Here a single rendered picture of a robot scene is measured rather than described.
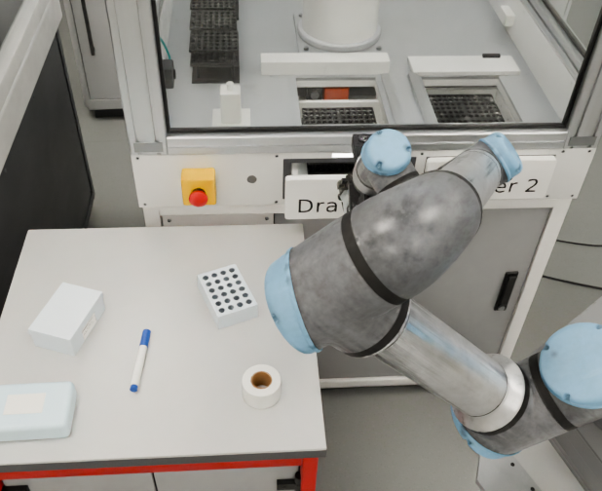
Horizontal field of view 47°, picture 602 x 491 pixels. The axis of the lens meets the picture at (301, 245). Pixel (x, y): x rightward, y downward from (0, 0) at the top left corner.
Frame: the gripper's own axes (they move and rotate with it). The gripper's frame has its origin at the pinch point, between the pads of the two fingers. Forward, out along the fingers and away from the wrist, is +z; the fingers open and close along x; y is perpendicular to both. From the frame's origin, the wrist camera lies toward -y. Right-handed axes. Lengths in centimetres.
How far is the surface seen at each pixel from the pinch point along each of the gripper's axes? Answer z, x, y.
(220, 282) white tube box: 2.7, -28.4, 16.9
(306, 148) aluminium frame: 2.9, -9.8, -11.3
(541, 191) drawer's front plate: 11.7, 44.6, -3.3
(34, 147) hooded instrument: 55, -83, -31
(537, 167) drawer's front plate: 6.0, 41.8, -7.3
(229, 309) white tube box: 0.0, -26.7, 22.8
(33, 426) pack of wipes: -16, -59, 43
